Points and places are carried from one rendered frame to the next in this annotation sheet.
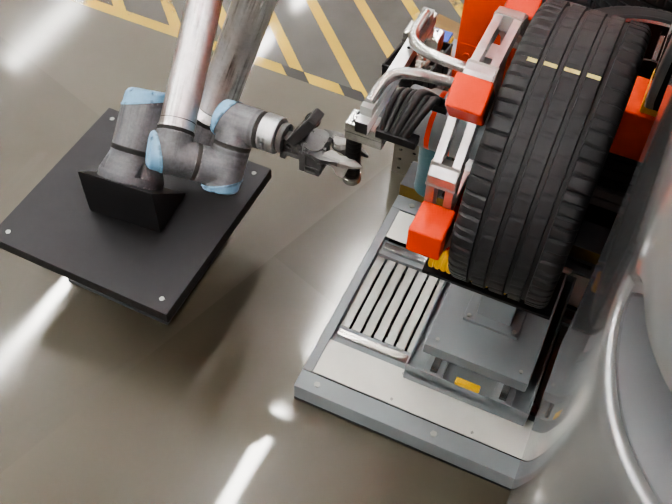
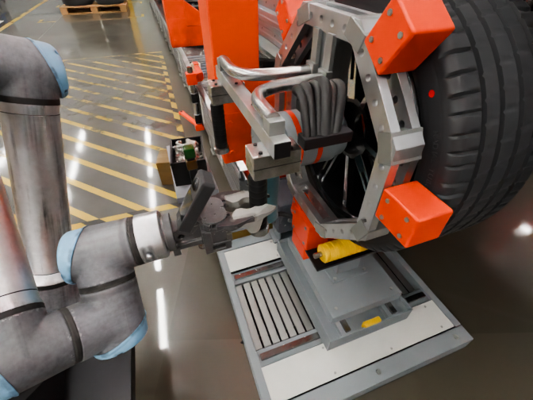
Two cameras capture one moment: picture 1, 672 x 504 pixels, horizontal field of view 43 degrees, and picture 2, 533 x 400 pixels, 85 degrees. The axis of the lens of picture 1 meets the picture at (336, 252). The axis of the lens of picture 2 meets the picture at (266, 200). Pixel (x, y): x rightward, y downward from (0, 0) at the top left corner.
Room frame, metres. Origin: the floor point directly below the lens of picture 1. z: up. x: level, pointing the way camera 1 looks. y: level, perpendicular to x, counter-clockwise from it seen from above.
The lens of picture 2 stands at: (1.02, 0.25, 1.21)
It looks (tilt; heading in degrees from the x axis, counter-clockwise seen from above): 41 degrees down; 317
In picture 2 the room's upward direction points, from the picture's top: straight up
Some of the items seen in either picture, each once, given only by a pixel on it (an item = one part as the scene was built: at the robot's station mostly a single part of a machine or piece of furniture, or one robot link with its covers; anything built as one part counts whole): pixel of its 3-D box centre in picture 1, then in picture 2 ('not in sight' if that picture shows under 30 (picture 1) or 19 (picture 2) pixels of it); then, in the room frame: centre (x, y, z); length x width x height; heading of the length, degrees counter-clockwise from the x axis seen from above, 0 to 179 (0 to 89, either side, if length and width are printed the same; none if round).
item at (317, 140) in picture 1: (304, 147); (198, 227); (1.40, 0.08, 0.80); 0.12 x 0.08 x 0.09; 68
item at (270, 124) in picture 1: (272, 134); (154, 236); (1.43, 0.16, 0.81); 0.10 x 0.05 x 0.09; 158
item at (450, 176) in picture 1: (476, 133); (323, 133); (1.42, -0.31, 0.85); 0.54 x 0.07 x 0.54; 157
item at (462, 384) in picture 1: (492, 326); (336, 275); (1.35, -0.47, 0.13); 0.50 x 0.36 x 0.10; 157
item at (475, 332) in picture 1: (504, 289); (344, 248); (1.35, -0.47, 0.32); 0.40 x 0.30 x 0.28; 157
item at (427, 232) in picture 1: (430, 230); (410, 213); (1.12, -0.20, 0.85); 0.09 x 0.08 x 0.07; 157
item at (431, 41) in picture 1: (423, 38); (226, 90); (1.65, -0.19, 0.93); 0.09 x 0.05 x 0.05; 67
